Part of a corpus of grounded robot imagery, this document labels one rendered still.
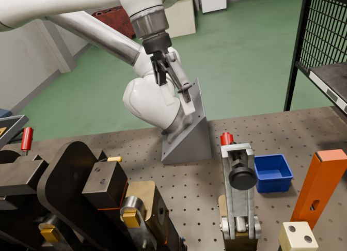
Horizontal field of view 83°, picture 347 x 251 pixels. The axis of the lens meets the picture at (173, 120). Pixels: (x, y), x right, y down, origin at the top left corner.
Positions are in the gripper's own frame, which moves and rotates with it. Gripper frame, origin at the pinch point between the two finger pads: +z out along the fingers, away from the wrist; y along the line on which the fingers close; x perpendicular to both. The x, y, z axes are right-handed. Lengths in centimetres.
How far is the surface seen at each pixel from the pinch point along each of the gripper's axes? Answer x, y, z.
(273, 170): -25.7, -6.7, 39.0
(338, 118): -69, -5, 38
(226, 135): 3.5, -27.2, -1.2
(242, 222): 9.1, -34.5, 9.1
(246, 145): 7.1, -36.5, -5.2
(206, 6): -353, 476, -53
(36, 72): 100, 409, -38
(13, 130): 41.8, 6.6, -11.0
